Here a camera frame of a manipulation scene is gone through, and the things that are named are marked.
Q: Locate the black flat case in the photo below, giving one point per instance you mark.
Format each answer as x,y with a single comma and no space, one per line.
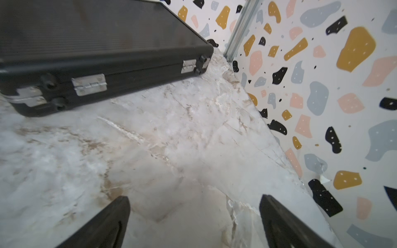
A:
59,55

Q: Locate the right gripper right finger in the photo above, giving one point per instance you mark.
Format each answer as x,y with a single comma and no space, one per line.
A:
284,230

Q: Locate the right aluminium corner post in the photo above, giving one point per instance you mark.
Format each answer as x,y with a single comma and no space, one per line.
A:
241,28

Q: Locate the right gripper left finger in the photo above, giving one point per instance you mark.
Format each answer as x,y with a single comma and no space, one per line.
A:
105,230

